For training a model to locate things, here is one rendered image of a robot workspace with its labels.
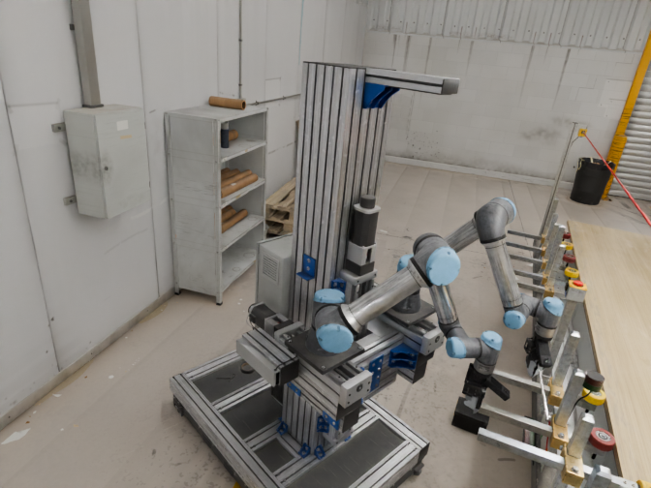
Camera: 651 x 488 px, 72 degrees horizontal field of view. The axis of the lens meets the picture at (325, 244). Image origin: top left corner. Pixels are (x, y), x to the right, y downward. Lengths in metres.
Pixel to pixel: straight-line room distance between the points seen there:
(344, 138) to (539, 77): 7.86
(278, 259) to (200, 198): 1.72
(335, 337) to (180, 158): 2.41
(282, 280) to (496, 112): 7.71
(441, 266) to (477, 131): 7.97
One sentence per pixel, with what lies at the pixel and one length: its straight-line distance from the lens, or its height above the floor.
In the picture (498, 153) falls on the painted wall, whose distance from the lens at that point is 9.42.
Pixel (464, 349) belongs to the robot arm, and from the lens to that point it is 1.71.
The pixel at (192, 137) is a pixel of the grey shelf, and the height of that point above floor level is 1.40.
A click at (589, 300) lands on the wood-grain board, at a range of 2.94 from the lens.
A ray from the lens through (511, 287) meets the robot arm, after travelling 1.84.
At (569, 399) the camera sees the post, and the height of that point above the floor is 1.00.
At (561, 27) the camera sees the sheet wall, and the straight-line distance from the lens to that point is 9.39.
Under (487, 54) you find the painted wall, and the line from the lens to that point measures 9.25.
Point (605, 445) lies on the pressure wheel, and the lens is 1.96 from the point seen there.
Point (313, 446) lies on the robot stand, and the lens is 2.40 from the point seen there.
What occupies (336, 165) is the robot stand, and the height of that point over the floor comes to 1.69.
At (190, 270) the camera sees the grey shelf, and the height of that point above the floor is 0.27.
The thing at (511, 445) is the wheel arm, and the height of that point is 0.96.
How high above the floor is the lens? 2.09
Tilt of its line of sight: 24 degrees down
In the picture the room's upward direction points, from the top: 5 degrees clockwise
